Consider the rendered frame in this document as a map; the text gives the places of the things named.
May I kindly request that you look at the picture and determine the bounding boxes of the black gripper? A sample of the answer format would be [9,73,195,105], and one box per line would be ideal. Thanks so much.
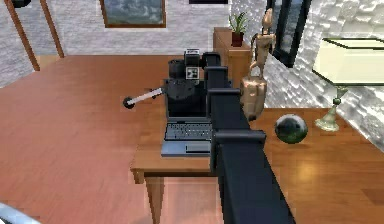
[122,59,198,110]

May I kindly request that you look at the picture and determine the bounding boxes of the grey open laptop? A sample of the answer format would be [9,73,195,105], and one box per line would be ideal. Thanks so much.
[160,78,214,158]

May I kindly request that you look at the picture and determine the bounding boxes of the wood framed landscape picture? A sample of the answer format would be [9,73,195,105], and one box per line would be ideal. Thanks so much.
[99,0,167,29]

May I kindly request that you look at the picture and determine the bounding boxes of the brown wooden cabinet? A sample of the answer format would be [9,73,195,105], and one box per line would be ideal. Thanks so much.
[213,27,254,89]

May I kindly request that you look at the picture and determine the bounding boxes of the tan humanoid statue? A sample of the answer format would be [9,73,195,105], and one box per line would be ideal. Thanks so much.
[239,7,278,122]

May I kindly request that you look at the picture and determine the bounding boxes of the black framed picture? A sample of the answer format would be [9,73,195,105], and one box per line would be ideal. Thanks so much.
[188,0,230,5]

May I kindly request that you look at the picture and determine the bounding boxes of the green plant in red pot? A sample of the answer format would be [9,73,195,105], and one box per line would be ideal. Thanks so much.
[228,11,250,48]

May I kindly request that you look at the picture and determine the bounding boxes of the brown wooden easel legs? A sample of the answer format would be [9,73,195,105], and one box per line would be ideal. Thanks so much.
[3,0,66,72]

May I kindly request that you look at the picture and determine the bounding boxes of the dark glass ball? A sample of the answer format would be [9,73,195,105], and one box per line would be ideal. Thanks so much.
[274,113,309,145]

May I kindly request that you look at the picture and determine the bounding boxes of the black framed window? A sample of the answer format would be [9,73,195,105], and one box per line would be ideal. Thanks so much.
[265,0,313,69]

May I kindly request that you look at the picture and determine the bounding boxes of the brown wooden table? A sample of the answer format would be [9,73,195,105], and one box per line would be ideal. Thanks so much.
[130,107,384,224]

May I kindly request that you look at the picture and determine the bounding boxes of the grey curved object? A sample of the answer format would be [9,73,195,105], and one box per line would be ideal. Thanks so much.
[0,201,42,224]

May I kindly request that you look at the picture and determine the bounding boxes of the table lamp with cream shade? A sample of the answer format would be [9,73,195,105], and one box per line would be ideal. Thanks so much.
[311,37,384,132]

